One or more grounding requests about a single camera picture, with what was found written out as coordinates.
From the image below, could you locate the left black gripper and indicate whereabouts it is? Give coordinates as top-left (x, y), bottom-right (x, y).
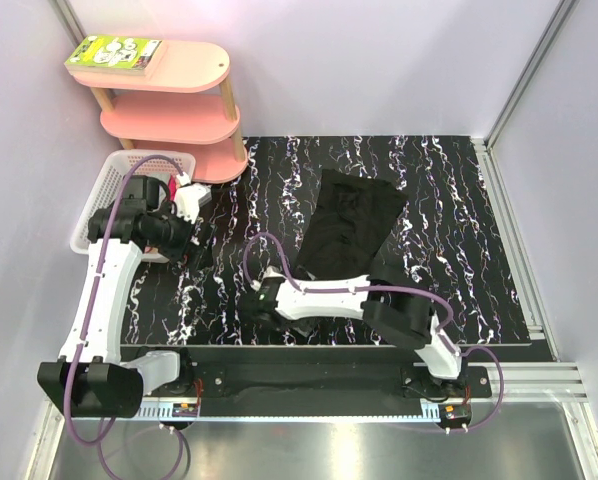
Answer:
top-left (147, 200), bottom-right (216, 270)

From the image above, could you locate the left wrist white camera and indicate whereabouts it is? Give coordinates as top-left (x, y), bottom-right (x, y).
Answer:
top-left (174, 173), bottom-right (211, 224)

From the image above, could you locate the wrist white camera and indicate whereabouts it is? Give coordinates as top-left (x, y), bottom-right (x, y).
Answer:
top-left (250, 266), bottom-right (285, 291)
top-left (174, 173), bottom-right (211, 224)

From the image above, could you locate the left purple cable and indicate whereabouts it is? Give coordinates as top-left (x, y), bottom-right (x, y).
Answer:
top-left (61, 153), bottom-right (195, 479)

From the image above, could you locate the white slotted cable duct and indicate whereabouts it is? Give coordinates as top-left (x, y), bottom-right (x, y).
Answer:
top-left (132, 401), bottom-right (200, 422)

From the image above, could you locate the black printed t shirt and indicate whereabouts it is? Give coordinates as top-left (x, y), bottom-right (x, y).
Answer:
top-left (293, 169), bottom-right (408, 280)

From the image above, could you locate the white plastic laundry basket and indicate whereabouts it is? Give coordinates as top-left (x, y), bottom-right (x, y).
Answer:
top-left (70, 149), bottom-right (196, 263)

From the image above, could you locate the purple cable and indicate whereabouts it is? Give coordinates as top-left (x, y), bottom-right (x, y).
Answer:
top-left (241, 232), bottom-right (505, 434)
top-left (61, 153), bottom-right (195, 479)

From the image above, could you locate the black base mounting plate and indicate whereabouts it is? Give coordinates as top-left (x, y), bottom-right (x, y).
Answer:
top-left (156, 346), bottom-right (492, 420)

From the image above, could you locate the magenta t shirt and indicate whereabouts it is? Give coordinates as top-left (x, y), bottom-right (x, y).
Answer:
top-left (168, 176), bottom-right (178, 201)

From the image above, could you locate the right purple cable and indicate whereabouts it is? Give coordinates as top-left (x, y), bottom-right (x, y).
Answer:
top-left (241, 232), bottom-right (505, 434)

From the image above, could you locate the pink three tier shelf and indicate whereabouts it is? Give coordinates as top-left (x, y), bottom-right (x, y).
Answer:
top-left (73, 40), bottom-right (248, 184)

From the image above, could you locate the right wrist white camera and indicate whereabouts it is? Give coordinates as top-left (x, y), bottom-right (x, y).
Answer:
top-left (250, 266), bottom-right (285, 291)

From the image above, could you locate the black marbled table mat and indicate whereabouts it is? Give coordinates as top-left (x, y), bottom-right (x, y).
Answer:
top-left (121, 135), bottom-right (530, 346)

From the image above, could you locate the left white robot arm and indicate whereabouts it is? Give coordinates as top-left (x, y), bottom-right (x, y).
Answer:
top-left (37, 175), bottom-right (214, 418)

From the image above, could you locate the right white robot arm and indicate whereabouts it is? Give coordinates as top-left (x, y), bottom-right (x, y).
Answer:
top-left (238, 271), bottom-right (469, 397)

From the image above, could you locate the green cover book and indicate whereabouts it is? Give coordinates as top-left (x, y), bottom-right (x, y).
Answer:
top-left (64, 35), bottom-right (167, 76)

